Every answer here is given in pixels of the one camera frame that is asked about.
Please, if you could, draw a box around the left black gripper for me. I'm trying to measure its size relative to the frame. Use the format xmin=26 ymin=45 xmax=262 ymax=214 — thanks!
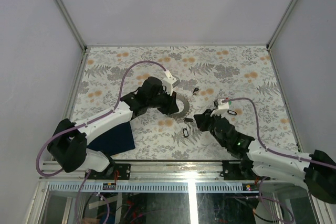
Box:
xmin=148 ymin=87 xmax=180 ymax=115

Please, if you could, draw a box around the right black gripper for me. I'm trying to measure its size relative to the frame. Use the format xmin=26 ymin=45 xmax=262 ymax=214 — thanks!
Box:
xmin=194 ymin=109 xmax=227 ymax=147

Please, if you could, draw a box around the silver keyring holder with rings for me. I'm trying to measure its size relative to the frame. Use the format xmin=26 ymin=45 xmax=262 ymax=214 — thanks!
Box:
xmin=169 ymin=97 xmax=190 ymax=119

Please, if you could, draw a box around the black oval key tag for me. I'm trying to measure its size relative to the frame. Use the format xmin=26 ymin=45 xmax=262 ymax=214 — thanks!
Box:
xmin=182 ymin=128 xmax=189 ymax=137

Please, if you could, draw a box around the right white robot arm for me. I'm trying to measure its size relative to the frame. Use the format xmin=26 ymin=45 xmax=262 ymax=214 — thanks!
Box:
xmin=194 ymin=109 xmax=335 ymax=204

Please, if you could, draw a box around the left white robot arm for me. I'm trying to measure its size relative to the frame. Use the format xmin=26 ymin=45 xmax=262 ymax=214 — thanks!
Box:
xmin=47 ymin=77 xmax=179 ymax=179

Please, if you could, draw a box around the black key with fob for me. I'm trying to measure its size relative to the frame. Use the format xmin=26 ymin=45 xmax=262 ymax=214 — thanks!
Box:
xmin=227 ymin=110 xmax=237 ymax=115

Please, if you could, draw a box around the floral patterned table mat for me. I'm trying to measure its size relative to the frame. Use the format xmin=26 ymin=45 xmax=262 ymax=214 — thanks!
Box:
xmin=69 ymin=46 xmax=298 ymax=161

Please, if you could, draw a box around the dark blue cloth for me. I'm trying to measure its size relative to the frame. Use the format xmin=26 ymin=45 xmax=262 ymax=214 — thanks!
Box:
xmin=87 ymin=122 xmax=135 ymax=156

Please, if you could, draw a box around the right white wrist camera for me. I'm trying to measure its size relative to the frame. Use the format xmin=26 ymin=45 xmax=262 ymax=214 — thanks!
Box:
xmin=211 ymin=98 xmax=229 ymax=116

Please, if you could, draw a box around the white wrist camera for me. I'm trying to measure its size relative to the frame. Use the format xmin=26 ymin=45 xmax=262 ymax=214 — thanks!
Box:
xmin=162 ymin=70 xmax=180 ymax=95
xmin=211 ymin=98 xmax=229 ymax=116

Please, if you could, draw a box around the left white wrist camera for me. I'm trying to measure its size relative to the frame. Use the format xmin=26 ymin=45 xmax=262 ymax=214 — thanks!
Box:
xmin=162 ymin=70 xmax=180 ymax=95

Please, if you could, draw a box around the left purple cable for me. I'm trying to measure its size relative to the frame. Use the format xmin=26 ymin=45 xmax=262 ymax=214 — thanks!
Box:
xmin=36 ymin=60 xmax=170 ymax=224

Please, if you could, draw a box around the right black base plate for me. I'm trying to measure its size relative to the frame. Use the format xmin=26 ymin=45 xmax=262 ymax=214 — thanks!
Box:
xmin=220 ymin=160 xmax=264 ymax=180

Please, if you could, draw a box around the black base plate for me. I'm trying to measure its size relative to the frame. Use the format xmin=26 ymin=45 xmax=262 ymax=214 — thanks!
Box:
xmin=112 ymin=163 xmax=131 ymax=180
xmin=220 ymin=160 xmax=264 ymax=180

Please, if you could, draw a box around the aluminium front rail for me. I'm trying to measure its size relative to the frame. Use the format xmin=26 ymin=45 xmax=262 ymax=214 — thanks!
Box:
xmin=39 ymin=160 xmax=321 ymax=182

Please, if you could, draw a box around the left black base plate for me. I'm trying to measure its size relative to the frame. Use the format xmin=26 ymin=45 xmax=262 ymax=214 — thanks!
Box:
xmin=112 ymin=163 xmax=131 ymax=180

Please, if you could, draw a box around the slotted grey cable duct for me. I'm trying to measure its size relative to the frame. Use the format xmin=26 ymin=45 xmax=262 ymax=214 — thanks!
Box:
xmin=48 ymin=182 xmax=257 ymax=193

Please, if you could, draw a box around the left aluminium frame post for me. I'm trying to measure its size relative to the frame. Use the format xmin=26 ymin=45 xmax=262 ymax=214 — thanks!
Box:
xmin=53 ymin=0 xmax=87 ymax=51

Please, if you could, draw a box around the aluminium frame post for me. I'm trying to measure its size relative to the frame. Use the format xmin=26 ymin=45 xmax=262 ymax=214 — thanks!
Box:
xmin=266 ymin=0 xmax=299 ymax=51
xmin=53 ymin=0 xmax=87 ymax=51

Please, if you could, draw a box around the right aluminium frame post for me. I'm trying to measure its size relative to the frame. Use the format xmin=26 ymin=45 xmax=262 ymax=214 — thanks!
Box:
xmin=266 ymin=0 xmax=299 ymax=51

